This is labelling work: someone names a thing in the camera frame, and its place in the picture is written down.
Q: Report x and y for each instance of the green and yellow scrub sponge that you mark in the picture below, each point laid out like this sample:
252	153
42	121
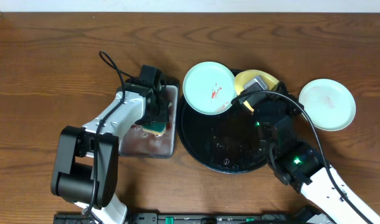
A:
155	128

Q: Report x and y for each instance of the yellow plate with ketchup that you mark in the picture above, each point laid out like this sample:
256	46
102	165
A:
243	77

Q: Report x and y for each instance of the metal tray of soapy water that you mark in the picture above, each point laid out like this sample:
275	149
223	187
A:
138	143

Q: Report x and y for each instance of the mint green plate with ketchup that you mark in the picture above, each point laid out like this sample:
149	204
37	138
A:
208	88

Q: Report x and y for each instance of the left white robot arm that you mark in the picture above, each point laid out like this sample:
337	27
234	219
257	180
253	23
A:
139	121

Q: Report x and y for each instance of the round black serving tray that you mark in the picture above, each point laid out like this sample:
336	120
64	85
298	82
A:
226	142

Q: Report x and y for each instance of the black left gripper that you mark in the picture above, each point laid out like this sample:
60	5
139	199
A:
164	107

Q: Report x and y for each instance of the pale green cleaned plate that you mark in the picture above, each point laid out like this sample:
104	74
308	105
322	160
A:
329	104

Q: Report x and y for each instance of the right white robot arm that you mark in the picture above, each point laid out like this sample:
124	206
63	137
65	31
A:
307	170

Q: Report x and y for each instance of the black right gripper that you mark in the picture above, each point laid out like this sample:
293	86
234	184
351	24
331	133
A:
294	109

